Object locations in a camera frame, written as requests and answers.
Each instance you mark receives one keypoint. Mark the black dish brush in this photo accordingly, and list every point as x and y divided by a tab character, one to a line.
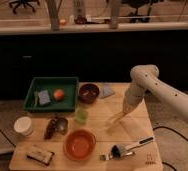
120	150

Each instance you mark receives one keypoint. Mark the small metal cup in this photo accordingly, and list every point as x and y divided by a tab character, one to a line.
62	125

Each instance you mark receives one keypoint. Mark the brown white box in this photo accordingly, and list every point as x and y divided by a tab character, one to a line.
39	154

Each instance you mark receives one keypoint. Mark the office chair left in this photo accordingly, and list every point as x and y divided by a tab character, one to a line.
25	3

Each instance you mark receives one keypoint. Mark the office chair right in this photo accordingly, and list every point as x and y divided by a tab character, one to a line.
134	17

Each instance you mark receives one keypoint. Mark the white paper cup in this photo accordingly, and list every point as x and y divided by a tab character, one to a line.
24	126

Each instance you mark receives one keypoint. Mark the green plastic cup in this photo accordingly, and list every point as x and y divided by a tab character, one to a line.
81	115

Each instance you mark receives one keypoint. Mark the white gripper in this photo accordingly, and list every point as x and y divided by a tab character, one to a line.
132	98

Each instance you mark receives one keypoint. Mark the dark maroon bowl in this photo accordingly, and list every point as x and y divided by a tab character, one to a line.
88	93

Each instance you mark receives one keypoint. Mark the blue sponge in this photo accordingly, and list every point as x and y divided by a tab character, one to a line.
44	97

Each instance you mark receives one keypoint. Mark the metal fork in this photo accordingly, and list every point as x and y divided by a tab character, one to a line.
107	157

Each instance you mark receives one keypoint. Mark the orange bowl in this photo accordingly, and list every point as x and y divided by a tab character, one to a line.
79	145

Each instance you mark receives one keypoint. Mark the orange red fruit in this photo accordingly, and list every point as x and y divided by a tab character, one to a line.
59	94

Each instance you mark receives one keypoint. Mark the yellow banana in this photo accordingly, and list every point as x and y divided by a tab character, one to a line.
113	120

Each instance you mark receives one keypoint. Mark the office chair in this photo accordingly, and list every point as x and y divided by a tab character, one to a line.
25	3
134	17

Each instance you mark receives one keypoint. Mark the green plastic tray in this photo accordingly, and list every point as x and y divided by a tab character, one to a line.
50	84

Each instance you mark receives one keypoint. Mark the blue grey cloth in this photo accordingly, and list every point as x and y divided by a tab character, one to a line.
106	91

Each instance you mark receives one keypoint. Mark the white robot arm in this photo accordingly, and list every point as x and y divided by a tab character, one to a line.
145	78

